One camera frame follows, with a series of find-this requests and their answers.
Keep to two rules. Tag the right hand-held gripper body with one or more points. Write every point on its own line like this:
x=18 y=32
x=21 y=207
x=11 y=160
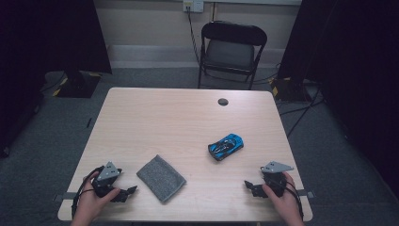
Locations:
x=274 y=183

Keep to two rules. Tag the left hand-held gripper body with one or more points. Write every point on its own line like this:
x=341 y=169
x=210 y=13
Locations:
x=108 y=185

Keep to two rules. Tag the grey terry cloth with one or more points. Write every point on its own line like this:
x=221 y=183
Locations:
x=161 y=179

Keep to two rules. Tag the blue and black toy car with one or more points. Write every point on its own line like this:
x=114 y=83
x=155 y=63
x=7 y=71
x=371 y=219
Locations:
x=226 y=146

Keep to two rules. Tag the person's right hand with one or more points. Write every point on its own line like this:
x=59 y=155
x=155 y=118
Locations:
x=288 y=204

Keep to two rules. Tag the person's left hand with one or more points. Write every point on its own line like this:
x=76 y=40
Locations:
x=87 y=204

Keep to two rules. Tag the grey tape strip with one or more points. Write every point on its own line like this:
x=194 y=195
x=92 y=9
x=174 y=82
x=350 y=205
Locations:
x=64 y=196
x=307 y=194

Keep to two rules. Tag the small black floor object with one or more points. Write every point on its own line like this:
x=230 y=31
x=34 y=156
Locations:
x=89 y=122

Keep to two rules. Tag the black stand base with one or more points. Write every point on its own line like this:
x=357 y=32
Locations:
x=78 y=86
x=290 y=91

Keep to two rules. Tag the black folding chair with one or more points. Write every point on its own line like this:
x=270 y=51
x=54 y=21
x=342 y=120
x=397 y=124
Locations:
x=230 y=55

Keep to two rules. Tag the tall black curtain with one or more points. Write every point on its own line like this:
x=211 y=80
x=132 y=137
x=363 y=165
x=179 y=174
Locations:
x=351 y=62

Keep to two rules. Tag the wide black curtain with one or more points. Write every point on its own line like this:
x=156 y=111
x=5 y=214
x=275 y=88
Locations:
x=37 y=47

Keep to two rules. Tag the white wall outlet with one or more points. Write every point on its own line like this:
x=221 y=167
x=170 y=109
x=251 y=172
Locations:
x=193 y=5

